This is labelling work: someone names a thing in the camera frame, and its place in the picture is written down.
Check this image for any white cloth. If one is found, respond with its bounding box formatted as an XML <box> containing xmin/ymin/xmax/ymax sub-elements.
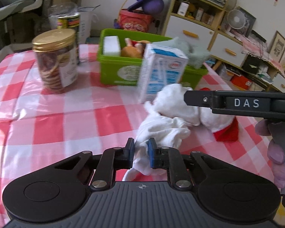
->
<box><xmin>122</xmin><ymin>83</ymin><xmax>200</xmax><ymax>181</ymax></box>

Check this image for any santa plush toy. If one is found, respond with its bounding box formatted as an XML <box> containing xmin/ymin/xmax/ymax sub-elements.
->
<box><xmin>199</xmin><ymin>87</ymin><xmax>241</xmax><ymax>143</ymax></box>

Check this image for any plush hamburger toy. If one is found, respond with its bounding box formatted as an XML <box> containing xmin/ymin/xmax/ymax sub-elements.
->
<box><xmin>120</xmin><ymin>38</ymin><xmax>150</xmax><ymax>59</ymax></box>

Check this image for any right hand purple glove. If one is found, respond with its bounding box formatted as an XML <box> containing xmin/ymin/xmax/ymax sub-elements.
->
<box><xmin>255</xmin><ymin>120</ymin><xmax>285</xmax><ymax>189</ymax></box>

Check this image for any framed picture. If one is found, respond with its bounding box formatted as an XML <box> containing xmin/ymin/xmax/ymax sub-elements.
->
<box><xmin>269</xmin><ymin>31</ymin><xmax>285</xmax><ymax>59</ymax></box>

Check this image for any pink checkered tablecloth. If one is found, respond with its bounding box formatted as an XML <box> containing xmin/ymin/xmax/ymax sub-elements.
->
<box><xmin>0</xmin><ymin>45</ymin><xmax>273</xmax><ymax>227</ymax></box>

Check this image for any green plastic bin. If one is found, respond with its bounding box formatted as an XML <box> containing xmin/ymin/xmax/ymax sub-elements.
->
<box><xmin>97</xmin><ymin>28</ymin><xmax>208</xmax><ymax>89</ymax></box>

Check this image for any blue white milk carton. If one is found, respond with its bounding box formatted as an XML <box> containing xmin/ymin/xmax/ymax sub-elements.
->
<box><xmin>137</xmin><ymin>44</ymin><xmax>188</xmax><ymax>103</ymax></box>

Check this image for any grey green plush toy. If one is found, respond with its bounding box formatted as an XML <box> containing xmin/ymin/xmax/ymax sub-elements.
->
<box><xmin>154</xmin><ymin>37</ymin><xmax>210</xmax><ymax>69</ymax></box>

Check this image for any small white desk fan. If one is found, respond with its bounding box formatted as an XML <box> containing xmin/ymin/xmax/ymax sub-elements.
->
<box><xmin>226</xmin><ymin>9</ymin><xmax>246</xmax><ymax>30</ymax></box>

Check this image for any white sponge block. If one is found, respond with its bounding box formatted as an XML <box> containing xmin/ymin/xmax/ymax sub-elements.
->
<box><xmin>103</xmin><ymin>36</ymin><xmax>121</xmax><ymax>57</ymax></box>

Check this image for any gold lid cookie jar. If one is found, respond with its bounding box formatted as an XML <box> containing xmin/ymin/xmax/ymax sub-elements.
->
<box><xmin>32</xmin><ymin>28</ymin><xmax>78</xmax><ymax>93</ymax></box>

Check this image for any wooden white shelf cabinet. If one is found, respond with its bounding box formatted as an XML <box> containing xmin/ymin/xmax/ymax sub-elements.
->
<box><xmin>161</xmin><ymin>0</ymin><xmax>246</xmax><ymax>67</ymax></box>

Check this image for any red chips bucket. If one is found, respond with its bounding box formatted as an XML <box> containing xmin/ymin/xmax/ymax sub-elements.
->
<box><xmin>114</xmin><ymin>9</ymin><xmax>154</xmax><ymax>32</ymax></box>

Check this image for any white paper shopping bag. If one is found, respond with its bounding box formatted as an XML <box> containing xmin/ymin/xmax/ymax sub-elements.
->
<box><xmin>48</xmin><ymin>2</ymin><xmax>99</xmax><ymax>44</ymax></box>

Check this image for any black yellow drink can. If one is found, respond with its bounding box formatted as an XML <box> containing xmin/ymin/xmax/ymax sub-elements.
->
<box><xmin>57</xmin><ymin>12</ymin><xmax>80</xmax><ymax>64</ymax></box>

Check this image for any purple balance ball toy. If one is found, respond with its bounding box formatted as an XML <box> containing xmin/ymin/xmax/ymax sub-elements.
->
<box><xmin>127</xmin><ymin>0</ymin><xmax>165</xmax><ymax>15</ymax></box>

